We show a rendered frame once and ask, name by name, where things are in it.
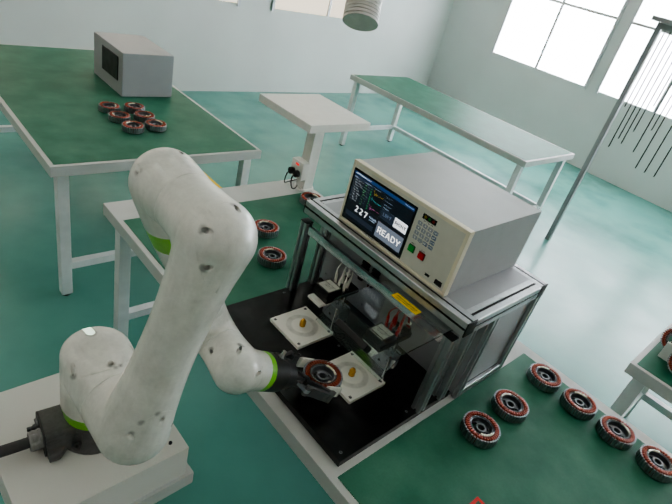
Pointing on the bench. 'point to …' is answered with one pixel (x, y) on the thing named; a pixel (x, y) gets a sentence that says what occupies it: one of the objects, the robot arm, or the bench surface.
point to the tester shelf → (502, 294)
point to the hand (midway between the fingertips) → (321, 377)
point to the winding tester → (449, 219)
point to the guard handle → (353, 335)
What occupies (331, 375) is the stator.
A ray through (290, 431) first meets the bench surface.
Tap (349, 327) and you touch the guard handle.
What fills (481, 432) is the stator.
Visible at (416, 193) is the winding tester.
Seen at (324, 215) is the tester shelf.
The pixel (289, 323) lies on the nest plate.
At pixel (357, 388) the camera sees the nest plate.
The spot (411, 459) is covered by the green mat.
